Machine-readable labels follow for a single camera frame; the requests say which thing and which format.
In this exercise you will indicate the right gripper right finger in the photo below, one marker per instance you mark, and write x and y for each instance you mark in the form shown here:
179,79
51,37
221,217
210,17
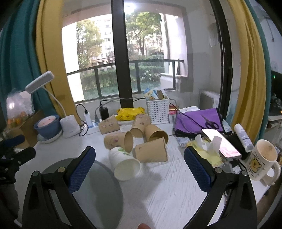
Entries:
230,200

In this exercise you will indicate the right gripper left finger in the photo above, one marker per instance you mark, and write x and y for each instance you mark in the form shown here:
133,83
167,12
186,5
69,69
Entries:
49,200

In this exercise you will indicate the brown patterned paper cup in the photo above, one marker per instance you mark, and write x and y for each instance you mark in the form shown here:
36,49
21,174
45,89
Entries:
140,123

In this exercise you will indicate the white paper cup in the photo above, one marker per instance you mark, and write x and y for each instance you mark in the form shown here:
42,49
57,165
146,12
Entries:
125,166

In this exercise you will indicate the plain brown cup front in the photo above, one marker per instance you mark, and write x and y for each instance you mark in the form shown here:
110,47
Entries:
152,152

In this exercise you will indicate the plain brown cup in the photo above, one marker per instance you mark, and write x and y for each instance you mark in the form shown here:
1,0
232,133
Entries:
152,132
152,152

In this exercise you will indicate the brown patterned cup back-left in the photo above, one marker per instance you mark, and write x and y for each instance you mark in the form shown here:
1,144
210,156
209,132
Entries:
109,125

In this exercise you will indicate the brown patterned cup front-left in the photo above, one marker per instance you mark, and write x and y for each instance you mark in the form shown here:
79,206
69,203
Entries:
120,139

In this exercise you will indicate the plain brown cup back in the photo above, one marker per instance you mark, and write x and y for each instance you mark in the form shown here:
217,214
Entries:
152,132

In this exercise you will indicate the cardboard box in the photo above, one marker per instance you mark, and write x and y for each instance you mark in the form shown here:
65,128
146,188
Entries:
26,129

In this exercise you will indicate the blue bowl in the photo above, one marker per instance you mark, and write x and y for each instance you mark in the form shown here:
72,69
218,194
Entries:
50,130

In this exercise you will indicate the round grey mat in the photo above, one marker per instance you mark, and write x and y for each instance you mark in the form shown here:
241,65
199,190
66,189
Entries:
100,197

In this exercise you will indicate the pink bowl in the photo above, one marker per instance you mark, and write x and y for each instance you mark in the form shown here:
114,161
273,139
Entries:
46,121

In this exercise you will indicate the smartphone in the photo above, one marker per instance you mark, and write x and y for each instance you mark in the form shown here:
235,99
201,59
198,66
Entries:
225,148

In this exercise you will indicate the plastic bag of fruit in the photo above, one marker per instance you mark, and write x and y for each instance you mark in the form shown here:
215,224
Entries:
19,108

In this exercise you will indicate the yellow tissue pack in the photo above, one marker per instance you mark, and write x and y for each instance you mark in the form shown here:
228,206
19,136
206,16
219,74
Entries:
207,150

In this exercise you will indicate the white bear mug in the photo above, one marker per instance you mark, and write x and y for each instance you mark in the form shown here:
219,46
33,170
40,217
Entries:
262,163

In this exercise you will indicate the white tube bottle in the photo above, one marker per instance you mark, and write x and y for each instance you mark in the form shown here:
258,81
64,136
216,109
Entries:
244,138

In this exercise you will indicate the black scissors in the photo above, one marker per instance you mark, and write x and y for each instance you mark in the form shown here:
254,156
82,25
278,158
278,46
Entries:
209,124

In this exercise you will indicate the white charger plug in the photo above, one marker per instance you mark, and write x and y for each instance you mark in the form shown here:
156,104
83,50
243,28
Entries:
88,119

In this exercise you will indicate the purple cloth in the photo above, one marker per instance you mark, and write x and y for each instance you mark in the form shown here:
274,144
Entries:
190,124

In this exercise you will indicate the white power strip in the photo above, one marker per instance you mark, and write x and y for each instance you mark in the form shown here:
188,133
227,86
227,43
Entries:
94,128

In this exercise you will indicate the yellow curtain right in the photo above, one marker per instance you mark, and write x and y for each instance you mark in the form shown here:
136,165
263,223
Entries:
252,91

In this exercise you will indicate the yellow curtain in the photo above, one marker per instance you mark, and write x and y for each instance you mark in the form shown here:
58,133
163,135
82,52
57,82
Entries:
252,91
49,52

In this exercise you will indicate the teal curtain left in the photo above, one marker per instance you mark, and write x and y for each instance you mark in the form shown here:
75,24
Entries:
19,62

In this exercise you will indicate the black power adapter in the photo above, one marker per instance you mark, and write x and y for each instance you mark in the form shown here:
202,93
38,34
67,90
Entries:
104,113

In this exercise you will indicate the outdoor white ac unit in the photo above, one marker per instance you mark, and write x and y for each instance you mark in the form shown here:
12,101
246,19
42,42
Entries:
208,100

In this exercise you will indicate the black monitor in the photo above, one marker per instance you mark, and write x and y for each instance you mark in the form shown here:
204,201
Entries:
276,84

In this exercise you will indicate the yellow snack bag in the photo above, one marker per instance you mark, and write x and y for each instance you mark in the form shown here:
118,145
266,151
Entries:
128,114

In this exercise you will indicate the white plastic basket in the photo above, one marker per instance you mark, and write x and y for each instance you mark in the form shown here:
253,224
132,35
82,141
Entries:
158,110

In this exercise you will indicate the yellow curtain left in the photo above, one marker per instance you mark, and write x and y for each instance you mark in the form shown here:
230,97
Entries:
49,52

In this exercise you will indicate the black window frame post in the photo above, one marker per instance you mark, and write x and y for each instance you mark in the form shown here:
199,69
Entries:
121,53

